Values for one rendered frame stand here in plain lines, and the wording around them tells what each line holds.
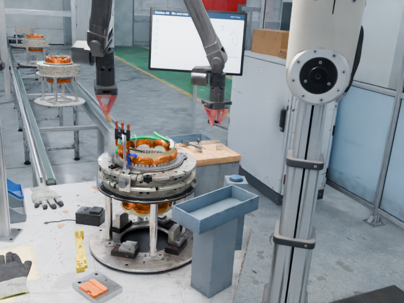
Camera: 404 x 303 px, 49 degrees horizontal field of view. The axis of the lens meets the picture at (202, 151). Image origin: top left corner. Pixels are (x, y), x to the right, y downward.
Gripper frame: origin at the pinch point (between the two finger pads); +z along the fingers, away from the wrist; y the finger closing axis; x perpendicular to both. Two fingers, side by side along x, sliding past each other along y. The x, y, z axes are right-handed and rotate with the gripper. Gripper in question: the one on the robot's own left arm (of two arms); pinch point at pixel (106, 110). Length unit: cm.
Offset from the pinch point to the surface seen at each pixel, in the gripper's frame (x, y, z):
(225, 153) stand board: 44.1, -4.0, 19.4
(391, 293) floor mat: 168, -24, 130
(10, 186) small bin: -37, -41, 48
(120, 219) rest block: 3.9, 4.9, 38.7
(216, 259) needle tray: 27, 42, 30
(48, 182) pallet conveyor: -23, -57, 56
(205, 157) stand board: 35.2, -0.3, 18.9
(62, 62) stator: -14, -210, 36
